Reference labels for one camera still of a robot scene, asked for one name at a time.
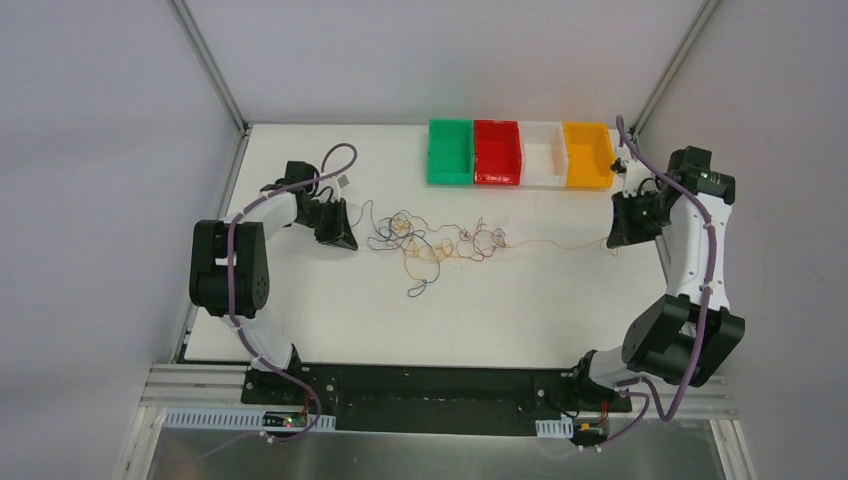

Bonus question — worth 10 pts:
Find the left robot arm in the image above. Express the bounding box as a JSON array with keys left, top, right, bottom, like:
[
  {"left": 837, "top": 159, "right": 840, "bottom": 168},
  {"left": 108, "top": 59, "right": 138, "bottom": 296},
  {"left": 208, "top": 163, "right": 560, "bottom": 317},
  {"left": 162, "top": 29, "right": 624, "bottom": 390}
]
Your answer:
[{"left": 188, "top": 161, "right": 359, "bottom": 405}]

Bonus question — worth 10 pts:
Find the yellow plastic bin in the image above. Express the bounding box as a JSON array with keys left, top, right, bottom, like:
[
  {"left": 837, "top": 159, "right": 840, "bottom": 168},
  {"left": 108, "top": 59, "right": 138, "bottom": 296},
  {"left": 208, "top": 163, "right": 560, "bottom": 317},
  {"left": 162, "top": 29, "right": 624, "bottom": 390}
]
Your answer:
[{"left": 563, "top": 122, "right": 616, "bottom": 190}]

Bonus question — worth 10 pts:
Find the right white cable duct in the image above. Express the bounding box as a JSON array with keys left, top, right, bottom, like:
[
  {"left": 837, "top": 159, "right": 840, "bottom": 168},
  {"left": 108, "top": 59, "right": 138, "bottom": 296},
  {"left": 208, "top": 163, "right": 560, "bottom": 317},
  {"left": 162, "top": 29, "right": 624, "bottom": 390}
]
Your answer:
[{"left": 535, "top": 417, "right": 574, "bottom": 439}]

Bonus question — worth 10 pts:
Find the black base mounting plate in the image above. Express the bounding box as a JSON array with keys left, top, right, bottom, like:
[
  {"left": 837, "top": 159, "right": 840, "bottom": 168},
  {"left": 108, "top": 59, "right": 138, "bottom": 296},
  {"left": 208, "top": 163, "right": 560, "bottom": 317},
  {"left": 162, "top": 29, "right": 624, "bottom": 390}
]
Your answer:
[{"left": 241, "top": 363, "right": 632, "bottom": 436}]

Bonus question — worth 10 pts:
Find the left white cable duct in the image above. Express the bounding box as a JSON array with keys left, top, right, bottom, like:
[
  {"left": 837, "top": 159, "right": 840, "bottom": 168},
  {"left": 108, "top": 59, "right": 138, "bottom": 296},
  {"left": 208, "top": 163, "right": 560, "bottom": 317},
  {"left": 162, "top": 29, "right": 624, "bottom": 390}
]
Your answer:
[{"left": 163, "top": 408, "right": 314, "bottom": 434}]

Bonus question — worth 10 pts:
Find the white plastic bin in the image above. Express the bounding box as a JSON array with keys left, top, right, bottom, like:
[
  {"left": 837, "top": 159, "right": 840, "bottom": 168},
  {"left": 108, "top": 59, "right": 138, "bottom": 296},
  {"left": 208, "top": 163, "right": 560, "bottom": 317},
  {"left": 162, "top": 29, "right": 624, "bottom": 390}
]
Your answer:
[{"left": 518, "top": 121, "right": 568, "bottom": 189}]

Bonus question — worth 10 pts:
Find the green plastic bin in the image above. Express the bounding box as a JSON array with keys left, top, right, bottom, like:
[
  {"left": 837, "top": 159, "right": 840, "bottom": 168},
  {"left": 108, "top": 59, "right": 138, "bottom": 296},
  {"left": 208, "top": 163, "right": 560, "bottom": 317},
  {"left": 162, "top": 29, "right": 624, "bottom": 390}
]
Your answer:
[{"left": 426, "top": 118, "right": 475, "bottom": 186}]

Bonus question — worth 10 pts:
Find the red plastic bin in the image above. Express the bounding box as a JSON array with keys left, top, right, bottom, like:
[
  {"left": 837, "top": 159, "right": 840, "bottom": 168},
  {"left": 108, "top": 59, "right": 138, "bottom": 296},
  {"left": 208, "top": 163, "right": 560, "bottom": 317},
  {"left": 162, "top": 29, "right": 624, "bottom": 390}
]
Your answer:
[{"left": 473, "top": 119, "right": 523, "bottom": 186}]

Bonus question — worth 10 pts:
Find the aluminium front frame rail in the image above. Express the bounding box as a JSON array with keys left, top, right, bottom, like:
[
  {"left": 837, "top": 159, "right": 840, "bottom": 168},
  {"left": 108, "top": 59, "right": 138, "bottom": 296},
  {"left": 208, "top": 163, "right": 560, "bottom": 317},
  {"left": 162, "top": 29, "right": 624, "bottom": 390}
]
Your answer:
[{"left": 141, "top": 364, "right": 738, "bottom": 420}]

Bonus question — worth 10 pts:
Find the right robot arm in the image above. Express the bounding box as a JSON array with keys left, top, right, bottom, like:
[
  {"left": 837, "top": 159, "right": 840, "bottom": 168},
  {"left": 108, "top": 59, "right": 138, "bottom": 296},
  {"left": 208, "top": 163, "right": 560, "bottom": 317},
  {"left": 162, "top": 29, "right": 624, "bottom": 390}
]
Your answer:
[{"left": 567, "top": 146, "right": 745, "bottom": 410}]

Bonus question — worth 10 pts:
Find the white cable duct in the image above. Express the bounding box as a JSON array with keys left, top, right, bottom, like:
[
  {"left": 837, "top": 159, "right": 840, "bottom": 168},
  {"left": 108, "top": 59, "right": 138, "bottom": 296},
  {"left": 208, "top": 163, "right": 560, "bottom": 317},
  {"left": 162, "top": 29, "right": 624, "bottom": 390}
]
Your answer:
[
  {"left": 163, "top": 408, "right": 314, "bottom": 434},
  {"left": 535, "top": 417, "right": 574, "bottom": 439}
]

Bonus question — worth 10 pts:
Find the yellow thin cable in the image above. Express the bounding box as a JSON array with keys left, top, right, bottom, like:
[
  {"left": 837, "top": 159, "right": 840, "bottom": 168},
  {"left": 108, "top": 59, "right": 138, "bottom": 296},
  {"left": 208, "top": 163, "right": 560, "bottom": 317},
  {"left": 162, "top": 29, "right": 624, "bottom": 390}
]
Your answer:
[{"left": 390, "top": 218, "right": 621, "bottom": 286}]

